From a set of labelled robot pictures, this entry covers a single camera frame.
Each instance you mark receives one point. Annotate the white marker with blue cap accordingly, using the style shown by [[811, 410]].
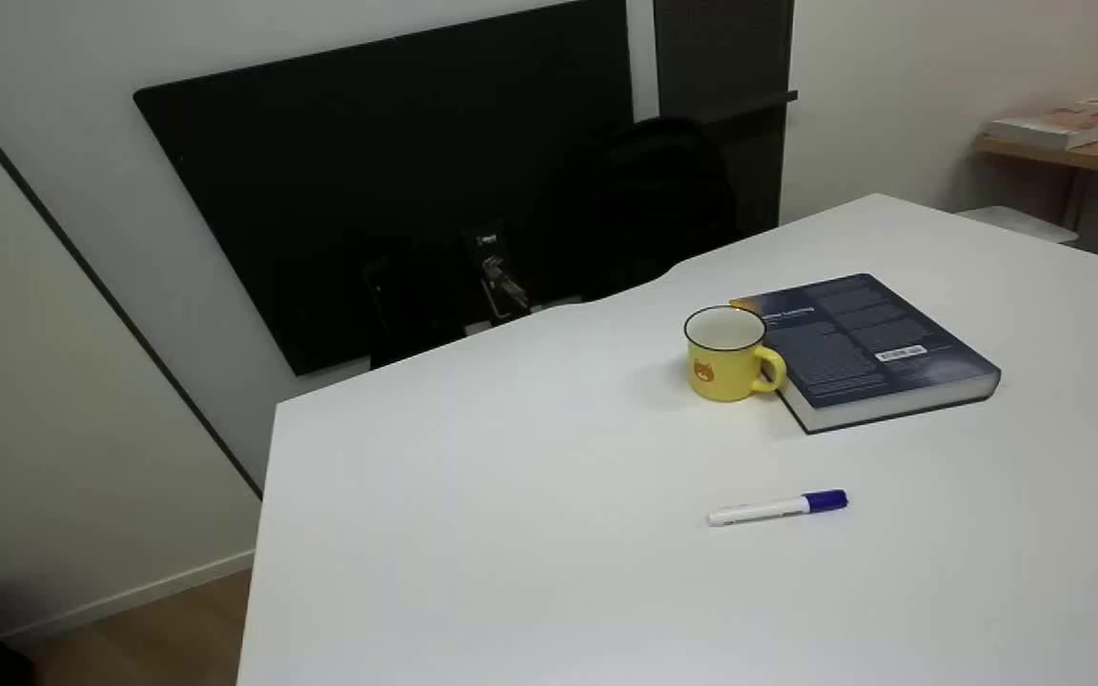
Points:
[[765, 512]]

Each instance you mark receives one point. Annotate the yellow enamel mug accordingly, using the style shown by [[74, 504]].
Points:
[[721, 371]]

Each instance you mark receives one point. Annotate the large black panel board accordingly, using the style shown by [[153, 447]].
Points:
[[323, 164]]

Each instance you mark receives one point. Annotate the thick dark blue book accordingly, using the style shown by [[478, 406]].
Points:
[[867, 345]]

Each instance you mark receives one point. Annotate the stack of papers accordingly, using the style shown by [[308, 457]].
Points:
[[1069, 124]]

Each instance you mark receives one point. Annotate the small black camera stand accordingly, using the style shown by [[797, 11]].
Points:
[[498, 278]]

